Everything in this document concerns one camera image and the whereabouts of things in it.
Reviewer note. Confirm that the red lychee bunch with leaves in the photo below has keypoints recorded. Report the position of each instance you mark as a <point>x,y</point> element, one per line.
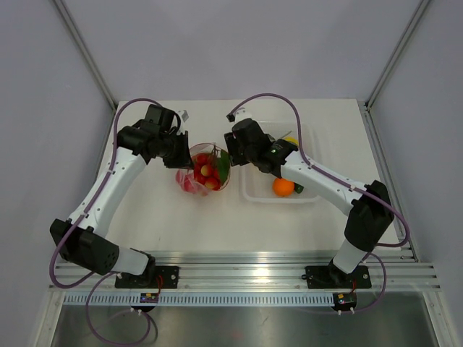
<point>212,166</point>

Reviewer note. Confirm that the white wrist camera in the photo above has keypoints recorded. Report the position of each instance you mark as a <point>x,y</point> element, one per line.
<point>238,115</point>
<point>184,116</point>

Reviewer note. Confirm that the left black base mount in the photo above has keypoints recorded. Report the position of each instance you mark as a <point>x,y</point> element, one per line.
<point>154,277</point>

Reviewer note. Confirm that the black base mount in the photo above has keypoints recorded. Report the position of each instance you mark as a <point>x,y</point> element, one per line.
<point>154,277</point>
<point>330,277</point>

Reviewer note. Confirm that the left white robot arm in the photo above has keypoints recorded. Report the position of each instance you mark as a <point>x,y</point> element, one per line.
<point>82,238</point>

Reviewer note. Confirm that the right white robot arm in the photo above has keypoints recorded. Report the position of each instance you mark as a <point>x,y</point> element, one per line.
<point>365,205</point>

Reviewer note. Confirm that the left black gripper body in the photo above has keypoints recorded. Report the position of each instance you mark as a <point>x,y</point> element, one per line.
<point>173,149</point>

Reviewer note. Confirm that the aluminium mounting rail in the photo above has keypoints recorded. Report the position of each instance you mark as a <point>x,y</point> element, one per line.
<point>282,271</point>

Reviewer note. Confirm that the clear zip top bag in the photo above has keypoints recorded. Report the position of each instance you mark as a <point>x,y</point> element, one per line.
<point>210,173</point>

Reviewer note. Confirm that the left aluminium frame post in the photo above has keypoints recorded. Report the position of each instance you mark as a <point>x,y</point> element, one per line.
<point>78,40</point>

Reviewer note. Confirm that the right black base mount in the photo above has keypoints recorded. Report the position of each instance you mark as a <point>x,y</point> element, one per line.
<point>330,277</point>

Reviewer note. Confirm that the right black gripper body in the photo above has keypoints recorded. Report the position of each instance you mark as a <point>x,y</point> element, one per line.
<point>239,155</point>

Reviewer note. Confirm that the right aluminium frame post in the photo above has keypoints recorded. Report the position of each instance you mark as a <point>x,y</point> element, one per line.
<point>399,49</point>

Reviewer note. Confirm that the orange tangerine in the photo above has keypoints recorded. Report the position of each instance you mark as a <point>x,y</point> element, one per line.
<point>282,187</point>

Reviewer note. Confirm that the aluminium frame post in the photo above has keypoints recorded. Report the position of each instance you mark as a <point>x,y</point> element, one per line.
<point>399,49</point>
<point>78,40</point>

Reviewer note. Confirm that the green cucumber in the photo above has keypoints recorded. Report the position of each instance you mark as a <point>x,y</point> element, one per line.
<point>298,188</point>

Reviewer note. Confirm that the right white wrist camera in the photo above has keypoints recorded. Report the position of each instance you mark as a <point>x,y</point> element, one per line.
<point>238,115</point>

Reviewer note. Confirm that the white slotted cable duct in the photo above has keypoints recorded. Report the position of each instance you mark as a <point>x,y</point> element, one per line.
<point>171,299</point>

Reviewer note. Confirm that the red apple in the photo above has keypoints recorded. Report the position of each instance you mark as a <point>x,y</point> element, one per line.
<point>186,181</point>

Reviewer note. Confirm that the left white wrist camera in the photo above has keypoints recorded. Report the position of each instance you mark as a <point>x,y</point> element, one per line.
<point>184,116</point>

